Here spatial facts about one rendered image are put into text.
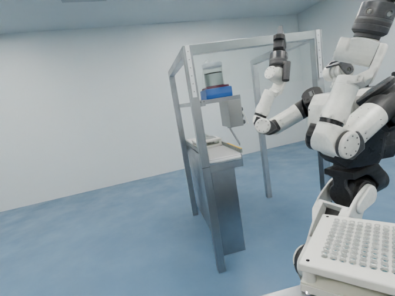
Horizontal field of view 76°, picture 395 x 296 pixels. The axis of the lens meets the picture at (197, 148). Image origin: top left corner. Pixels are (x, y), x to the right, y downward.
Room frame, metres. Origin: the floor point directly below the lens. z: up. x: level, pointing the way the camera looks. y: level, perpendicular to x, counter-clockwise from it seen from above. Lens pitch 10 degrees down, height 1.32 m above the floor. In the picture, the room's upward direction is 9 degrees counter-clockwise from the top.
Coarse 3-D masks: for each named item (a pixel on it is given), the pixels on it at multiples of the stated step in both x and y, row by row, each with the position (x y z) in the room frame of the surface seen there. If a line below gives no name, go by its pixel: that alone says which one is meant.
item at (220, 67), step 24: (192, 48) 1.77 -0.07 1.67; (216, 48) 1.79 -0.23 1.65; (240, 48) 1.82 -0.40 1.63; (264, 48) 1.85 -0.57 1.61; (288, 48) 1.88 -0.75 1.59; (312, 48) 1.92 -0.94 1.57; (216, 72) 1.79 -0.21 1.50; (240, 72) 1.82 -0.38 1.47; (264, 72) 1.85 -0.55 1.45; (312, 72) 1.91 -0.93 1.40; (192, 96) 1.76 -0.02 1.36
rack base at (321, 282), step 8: (320, 280) 0.48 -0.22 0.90; (328, 280) 0.48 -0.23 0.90; (336, 280) 0.47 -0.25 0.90; (304, 288) 0.48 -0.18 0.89; (312, 288) 0.47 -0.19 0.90; (320, 288) 0.46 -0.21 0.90; (328, 288) 0.46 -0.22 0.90; (336, 288) 0.45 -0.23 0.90; (344, 288) 0.45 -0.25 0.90; (352, 288) 0.45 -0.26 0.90; (360, 288) 0.44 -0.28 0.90
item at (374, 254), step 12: (348, 228) 0.57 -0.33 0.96; (360, 228) 0.56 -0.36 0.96; (384, 228) 0.54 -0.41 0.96; (336, 240) 0.53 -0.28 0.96; (348, 240) 0.52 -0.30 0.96; (372, 240) 0.51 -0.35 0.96; (384, 240) 0.50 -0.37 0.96; (336, 252) 0.49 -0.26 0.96; (348, 252) 0.49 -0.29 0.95; (360, 252) 0.48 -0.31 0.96; (372, 252) 0.47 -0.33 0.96; (384, 252) 0.46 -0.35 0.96
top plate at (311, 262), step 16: (320, 224) 0.62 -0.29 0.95; (384, 224) 0.57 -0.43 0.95; (320, 240) 0.55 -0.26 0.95; (352, 240) 0.53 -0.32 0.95; (304, 256) 0.50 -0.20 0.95; (320, 256) 0.50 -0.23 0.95; (368, 256) 0.47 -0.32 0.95; (320, 272) 0.46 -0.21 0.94; (336, 272) 0.44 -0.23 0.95; (352, 272) 0.44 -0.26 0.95; (368, 272) 0.43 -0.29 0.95; (384, 272) 0.42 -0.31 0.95; (368, 288) 0.41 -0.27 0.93; (384, 288) 0.39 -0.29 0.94
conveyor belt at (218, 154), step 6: (192, 138) 3.18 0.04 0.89; (210, 150) 2.19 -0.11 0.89; (216, 150) 2.15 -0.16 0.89; (222, 150) 2.11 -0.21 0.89; (228, 150) 2.07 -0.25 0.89; (234, 150) 2.03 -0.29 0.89; (210, 156) 1.95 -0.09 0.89; (216, 156) 1.92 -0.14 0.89; (222, 156) 1.89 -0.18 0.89; (228, 156) 1.88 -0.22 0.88; (234, 156) 1.89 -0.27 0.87; (240, 156) 1.89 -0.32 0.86; (210, 162) 1.85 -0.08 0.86; (216, 162) 1.86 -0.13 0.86; (222, 162) 1.87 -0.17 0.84
